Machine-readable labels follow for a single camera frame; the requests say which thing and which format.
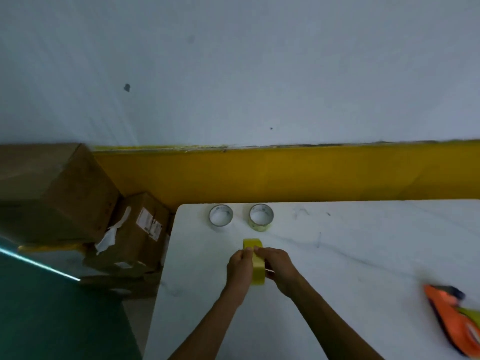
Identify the small labelled cardboard box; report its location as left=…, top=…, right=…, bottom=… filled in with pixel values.
left=83, top=192, right=172, bottom=273

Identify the yellowish clear tape roll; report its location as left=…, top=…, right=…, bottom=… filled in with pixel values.
left=249, top=203, right=275, bottom=232

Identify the person's left hand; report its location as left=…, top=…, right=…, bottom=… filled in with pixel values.
left=226, top=248, right=255, bottom=299

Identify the large brown cardboard box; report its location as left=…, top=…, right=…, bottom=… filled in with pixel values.
left=0, top=143, right=121, bottom=245

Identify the person's right hand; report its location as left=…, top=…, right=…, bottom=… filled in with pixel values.
left=254, top=246, right=303, bottom=299

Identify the orange tape dispenser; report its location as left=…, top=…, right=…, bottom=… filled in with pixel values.
left=424, top=284, right=480, bottom=358

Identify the person's left forearm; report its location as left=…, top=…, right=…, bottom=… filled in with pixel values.
left=169, top=286, right=250, bottom=360

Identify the yellow tape roll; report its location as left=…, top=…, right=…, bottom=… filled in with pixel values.
left=242, top=238, right=266, bottom=286

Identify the person's right forearm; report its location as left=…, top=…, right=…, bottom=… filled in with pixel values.
left=288, top=276, right=385, bottom=360

